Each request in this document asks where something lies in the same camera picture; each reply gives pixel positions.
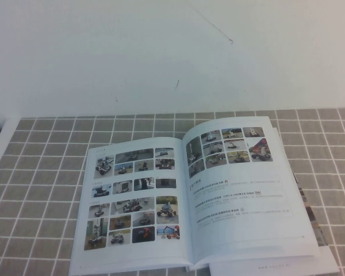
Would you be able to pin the white product brochure book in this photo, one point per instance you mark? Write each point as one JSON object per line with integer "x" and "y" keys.
{"x": 235, "y": 207}

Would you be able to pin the grey white-checked tablecloth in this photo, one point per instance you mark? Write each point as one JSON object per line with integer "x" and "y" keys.
{"x": 46, "y": 172}

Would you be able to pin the white brochure with photo cover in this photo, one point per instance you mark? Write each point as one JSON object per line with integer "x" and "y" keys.
{"x": 319, "y": 264}

